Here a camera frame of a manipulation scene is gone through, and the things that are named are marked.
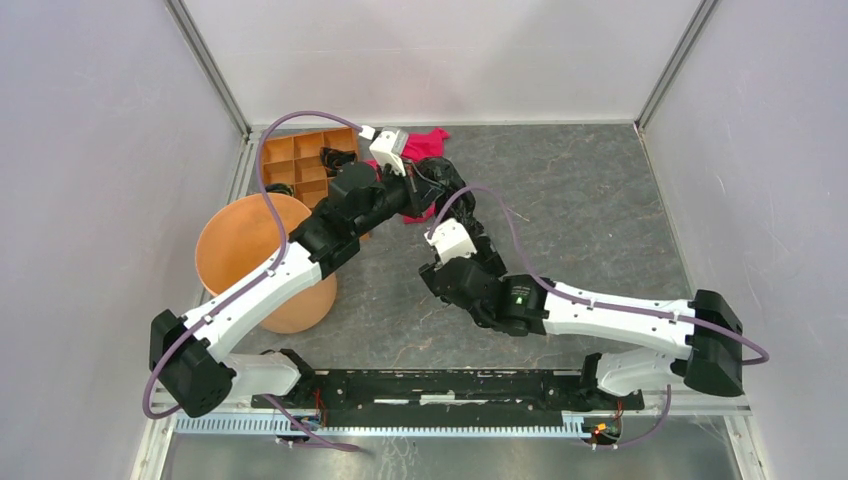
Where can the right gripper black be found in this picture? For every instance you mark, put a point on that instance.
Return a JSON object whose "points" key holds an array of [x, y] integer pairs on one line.
{"points": [[487, 256]]}

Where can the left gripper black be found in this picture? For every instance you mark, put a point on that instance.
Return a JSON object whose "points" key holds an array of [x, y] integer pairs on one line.
{"points": [[421, 193]]}

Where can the orange trash bin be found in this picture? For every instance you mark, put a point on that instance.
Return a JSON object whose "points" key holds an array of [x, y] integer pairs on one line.
{"points": [[234, 242]]}

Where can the black trash bag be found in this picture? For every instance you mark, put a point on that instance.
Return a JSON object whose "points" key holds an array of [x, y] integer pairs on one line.
{"points": [[454, 198]]}

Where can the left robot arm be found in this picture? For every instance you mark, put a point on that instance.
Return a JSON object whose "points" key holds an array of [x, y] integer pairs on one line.
{"points": [[189, 353]]}

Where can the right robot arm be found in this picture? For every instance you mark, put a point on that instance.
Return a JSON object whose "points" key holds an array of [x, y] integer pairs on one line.
{"points": [[693, 342]]}

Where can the red cloth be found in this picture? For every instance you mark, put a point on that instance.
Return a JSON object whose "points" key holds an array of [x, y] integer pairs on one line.
{"points": [[419, 147]]}

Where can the rolled black bag top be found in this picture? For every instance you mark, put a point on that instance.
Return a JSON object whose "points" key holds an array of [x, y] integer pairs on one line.
{"points": [[333, 160]]}

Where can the rolled black bag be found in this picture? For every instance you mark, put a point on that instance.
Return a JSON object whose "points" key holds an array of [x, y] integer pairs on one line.
{"points": [[333, 160], [280, 188]]}

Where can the orange compartment tray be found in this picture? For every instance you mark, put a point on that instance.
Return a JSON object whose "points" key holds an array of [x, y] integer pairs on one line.
{"points": [[294, 160]]}

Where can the rolled black bag left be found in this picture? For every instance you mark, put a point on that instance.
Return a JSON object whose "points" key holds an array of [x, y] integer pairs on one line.
{"points": [[280, 188]]}

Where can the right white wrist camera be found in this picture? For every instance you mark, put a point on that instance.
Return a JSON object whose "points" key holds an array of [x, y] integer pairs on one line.
{"points": [[450, 240]]}

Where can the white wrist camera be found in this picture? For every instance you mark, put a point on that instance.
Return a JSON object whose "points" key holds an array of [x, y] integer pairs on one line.
{"points": [[387, 146], [450, 240]]}

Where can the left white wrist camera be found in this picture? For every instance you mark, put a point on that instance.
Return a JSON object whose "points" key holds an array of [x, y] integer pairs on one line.
{"points": [[387, 146]]}

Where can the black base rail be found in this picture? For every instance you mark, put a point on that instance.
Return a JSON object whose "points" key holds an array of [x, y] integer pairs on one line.
{"points": [[450, 398]]}

